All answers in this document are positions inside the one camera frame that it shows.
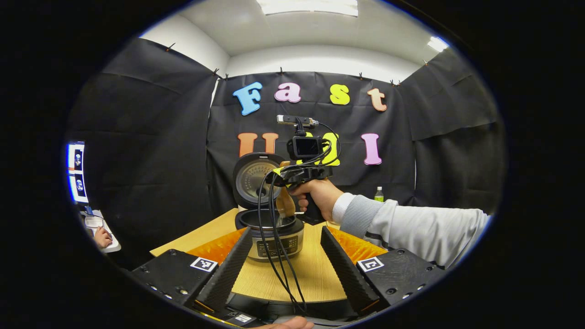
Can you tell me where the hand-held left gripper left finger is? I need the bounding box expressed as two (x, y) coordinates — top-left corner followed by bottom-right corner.
(130, 227), (253, 316)

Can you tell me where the white desk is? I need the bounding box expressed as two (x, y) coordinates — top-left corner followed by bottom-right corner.
(82, 208), (122, 253)

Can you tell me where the black backdrop cloth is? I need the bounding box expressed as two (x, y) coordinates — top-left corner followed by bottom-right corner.
(66, 39), (505, 270)

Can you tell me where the computer monitor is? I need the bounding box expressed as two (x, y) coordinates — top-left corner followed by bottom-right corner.
(67, 142), (89, 204)

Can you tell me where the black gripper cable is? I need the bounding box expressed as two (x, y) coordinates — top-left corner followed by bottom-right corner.
(257, 122), (342, 314)

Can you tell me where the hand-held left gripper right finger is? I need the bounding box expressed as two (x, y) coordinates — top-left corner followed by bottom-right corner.
(320, 225), (446, 316)

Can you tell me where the black silver rice cooker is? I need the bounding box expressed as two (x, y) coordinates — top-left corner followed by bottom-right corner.
(232, 152), (305, 262)

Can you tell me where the large ceiling light panel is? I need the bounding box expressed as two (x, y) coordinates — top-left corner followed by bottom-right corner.
(256, 0), (359, 17)

